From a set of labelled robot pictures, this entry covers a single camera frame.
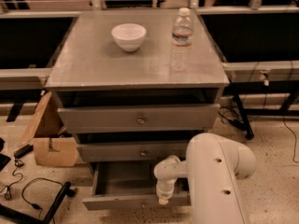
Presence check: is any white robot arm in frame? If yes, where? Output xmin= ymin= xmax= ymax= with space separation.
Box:
xmin=154 ymin=133 xmax=256 ymax=224

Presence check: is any brown cardboard box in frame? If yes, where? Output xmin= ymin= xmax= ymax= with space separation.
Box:
xmin=19 ymin=91 xmax=78 ymax=167

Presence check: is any white ceramic bowl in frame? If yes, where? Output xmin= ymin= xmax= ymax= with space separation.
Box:
xmin=111 ymin=23 xmax=147 ymax=52

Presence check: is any black cables right floor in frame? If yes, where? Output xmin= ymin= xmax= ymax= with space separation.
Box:
xmin=217 ymin=61 xmax=269 ymax=129

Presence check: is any black stand base left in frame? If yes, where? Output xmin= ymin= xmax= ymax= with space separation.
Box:
xmin=0 ymin=182 xmax=75 ymax=224

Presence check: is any black device on floor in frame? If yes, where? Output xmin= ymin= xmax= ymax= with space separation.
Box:
xmin=14 ymin=144 xmax=34 ymax=159

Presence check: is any grey bottom drawer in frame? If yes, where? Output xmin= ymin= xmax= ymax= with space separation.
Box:
xmin=82 ymin=161 xmax=191 ymax=210

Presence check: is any clear plastic water bottle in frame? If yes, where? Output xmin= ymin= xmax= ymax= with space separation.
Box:
xmin=170 ymin=7 xmax=193 ymax=71

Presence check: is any grey top drawer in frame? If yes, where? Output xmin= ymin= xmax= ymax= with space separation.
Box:
xmin=58 ymin=104 xmax=220 ymax=133

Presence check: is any grey middle drawer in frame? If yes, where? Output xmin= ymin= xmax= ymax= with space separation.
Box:
xmin=77 ymin=140 xmax=189 ymax=162

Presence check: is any grey drawer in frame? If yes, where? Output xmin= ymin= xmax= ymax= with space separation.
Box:
xmin=82 ymin=161 xmax=191 ymax=210
xmin=58 ymin=104 xmax=220 ymax=133
xmin=77 ymin=140 xmax=189 ymax=162

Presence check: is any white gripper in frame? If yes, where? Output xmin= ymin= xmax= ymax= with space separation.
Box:
xmin=153 ymin=155 xmax=187 ymax=205

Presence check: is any black table leg right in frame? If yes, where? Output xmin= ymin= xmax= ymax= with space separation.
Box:
xmin=233 ymin=93 xmax=254 ymax=140

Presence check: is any grey drawer cabinet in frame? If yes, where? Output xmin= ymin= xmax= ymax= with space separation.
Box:
xmin=44 ymin=8 xmax=231 ymax=173

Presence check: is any black cable on floor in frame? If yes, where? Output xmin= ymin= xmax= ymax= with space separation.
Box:
xmin=0 ymin=159 xmax=64 ymax=219

